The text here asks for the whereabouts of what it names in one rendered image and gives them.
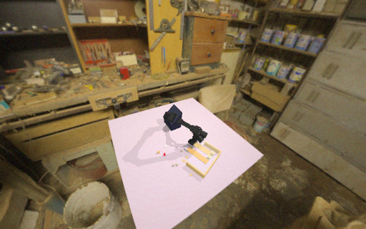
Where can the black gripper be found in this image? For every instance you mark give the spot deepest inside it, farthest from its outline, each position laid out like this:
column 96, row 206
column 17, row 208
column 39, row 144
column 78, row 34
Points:
column 193, row 140

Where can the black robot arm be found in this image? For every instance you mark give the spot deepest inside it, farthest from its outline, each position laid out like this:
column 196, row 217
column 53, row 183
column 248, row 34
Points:
column 194, row 129

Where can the cream u-shaped wall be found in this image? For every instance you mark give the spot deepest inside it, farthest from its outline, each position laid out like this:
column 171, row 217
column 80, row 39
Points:
column 203, row 159

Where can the orange polka-dotted flat strip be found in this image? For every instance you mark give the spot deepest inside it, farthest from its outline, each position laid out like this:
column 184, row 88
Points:
column 190, row 150

